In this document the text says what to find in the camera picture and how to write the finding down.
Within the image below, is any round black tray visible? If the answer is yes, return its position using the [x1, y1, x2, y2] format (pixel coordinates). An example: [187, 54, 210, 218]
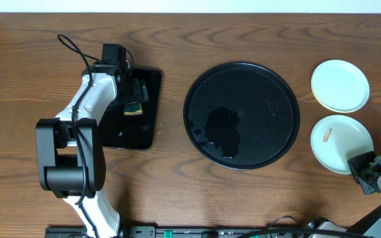
[183, 62, 300, 170]

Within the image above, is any green yellow sponge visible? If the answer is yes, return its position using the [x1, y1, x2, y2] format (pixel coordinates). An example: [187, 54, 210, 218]
[124, 103, 143, 116]

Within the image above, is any black rectangular tray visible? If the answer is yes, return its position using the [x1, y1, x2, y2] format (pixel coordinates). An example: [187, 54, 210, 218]
[99, 69, 162, 150]

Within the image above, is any left black cable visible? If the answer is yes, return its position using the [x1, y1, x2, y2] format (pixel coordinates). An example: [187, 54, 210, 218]
[57, 32, 103, 87]

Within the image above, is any yellow plate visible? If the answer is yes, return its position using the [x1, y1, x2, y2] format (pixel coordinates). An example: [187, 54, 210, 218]
[311, 86, 334, 111]

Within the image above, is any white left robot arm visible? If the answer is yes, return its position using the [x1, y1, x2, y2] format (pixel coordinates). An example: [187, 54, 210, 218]
[35, 69, 162, 237]

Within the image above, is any light green plate with stain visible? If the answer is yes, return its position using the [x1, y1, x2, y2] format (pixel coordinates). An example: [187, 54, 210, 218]
[310, 59, 370, 113]

